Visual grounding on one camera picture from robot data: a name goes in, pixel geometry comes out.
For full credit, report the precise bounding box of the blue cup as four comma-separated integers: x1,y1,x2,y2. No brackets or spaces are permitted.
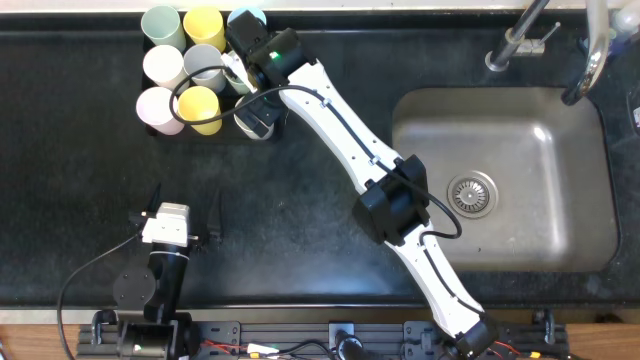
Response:
227,6,268,29

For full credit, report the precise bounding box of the steel sink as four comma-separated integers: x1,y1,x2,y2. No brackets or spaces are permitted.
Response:
391,87,621,274

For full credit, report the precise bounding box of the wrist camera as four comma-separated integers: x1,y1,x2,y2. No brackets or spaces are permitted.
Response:
219,49,259,94
141,202,192,248

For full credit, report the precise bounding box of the yellow cup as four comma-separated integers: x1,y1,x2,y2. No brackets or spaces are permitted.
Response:
182,5,227,54
176,84,224,136

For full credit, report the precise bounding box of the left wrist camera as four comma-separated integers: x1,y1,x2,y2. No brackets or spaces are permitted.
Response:
141,202,192,248

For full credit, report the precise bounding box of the black tray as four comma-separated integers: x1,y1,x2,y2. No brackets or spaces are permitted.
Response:
141,7,280,142

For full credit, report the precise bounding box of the grey cup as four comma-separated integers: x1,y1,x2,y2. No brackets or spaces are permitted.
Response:
182,43,227,95

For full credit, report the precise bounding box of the black cable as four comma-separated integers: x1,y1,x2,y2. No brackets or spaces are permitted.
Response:
56,232,144,360
168,64,464,241

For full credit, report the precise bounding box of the pink cup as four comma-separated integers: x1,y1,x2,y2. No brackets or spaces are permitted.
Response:
134,85,186,136

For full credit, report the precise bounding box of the blue soap bottle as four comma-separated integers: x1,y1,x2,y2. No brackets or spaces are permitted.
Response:
607,2,640,56

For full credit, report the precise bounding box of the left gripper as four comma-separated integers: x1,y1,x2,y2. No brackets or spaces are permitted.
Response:
128,182,225,251

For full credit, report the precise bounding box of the green cup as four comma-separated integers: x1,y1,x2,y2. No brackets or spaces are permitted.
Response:
140,4,187,53
222,49,252,97

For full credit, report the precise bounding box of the steel tap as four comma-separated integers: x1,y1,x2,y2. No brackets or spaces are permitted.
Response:
483,0,614,107

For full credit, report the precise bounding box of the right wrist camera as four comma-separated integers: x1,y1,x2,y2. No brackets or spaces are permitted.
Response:
219,49,259,94

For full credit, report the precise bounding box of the mounting rail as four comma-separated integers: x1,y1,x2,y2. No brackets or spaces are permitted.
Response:
77,309,571,360

